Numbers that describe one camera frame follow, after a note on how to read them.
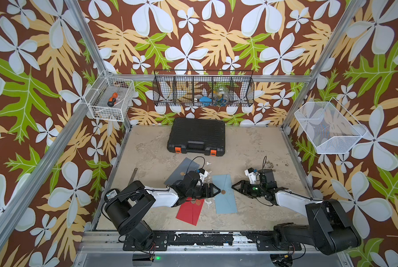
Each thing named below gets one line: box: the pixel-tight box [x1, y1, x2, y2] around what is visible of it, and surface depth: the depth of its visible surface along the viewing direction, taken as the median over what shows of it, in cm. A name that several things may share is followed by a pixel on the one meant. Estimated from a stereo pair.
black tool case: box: [166, 117, 226, 157], surface depth 105 cm
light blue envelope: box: [211, 174, 238, 215], surface depth 90 cm
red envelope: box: [175, 196, 205, 227], surface depth 84 cm
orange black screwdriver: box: [106, 92, 118, 108], surface depth 82 cm
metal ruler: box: [127, 167, 138, 186], surface depth 98 cm
